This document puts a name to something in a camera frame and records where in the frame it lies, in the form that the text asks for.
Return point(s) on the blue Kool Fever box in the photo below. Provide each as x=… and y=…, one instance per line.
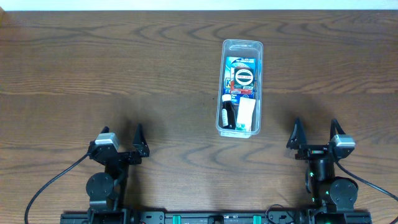
x=233, y=62

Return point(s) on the white green medicine box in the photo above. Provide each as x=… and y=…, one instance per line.
x=245, y=113

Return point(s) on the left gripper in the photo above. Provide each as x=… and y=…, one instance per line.
x=123, y=155

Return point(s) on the dark green round-label box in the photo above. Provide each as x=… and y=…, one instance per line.
x=243, y=78

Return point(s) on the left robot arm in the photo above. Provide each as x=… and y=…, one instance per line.
x=106, y=190

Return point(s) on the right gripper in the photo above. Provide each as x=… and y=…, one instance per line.
x=315, y=149

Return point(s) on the clear plastic container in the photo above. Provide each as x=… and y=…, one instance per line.
x=248, y=49

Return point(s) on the dark bottle white cap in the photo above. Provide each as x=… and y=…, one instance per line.
x=227, y=112

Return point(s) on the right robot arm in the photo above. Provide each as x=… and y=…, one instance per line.
x=333, y=196

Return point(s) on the red medicine box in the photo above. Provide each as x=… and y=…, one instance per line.
x=241, y=91

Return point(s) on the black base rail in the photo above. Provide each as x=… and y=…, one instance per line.
x=270, y=216

